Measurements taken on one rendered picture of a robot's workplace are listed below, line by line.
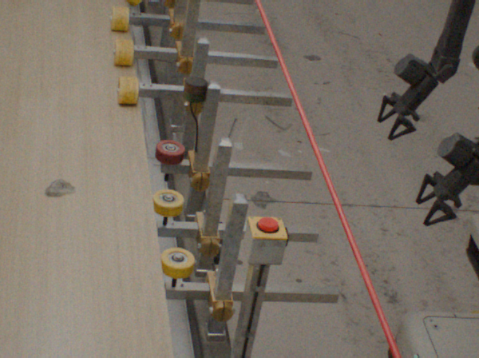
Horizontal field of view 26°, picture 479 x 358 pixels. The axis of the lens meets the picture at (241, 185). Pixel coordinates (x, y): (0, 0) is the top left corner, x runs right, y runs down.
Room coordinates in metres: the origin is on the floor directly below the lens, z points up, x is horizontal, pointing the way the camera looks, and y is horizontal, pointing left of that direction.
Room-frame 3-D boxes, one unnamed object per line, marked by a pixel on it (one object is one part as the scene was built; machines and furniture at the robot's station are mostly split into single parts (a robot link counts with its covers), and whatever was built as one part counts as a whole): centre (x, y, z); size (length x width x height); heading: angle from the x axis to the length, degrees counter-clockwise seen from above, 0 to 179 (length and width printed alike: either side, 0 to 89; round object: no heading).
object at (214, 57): (2.95, 0.20, 0.95); 0.50 x 0.04 x 0.04; 104
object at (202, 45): (2.66, 0.18, 0.91); 0.04 x 0.04 x 0.48; 14
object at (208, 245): (2.19, 0.07, 0.81); 0.14 x 0.06 x 0.05; 14
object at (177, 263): (1.94, 0.12, 0.85); 0.08 x 0.08 x 0.11
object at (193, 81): (2.40, 0.17, 1.03); 0.06 x 0.06 x 0.22; 14
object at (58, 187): (2.14, 0.46, 0.91); 0.09 x 0.07 x 0.02; 138
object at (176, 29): (3.16, 0.31, 0.95); 0.14 x 0.06 x 0.05; 14
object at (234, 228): (1.93, 0.00, 0.88); 0.04 x 0.04 x 0.48; 14
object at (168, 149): (2.43, 0.21, 0.85); 0.08 x 0.08 x 0.11
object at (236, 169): (2.48, 0.02, 0.84); 0.43 x 0.03 x 0.04; 104
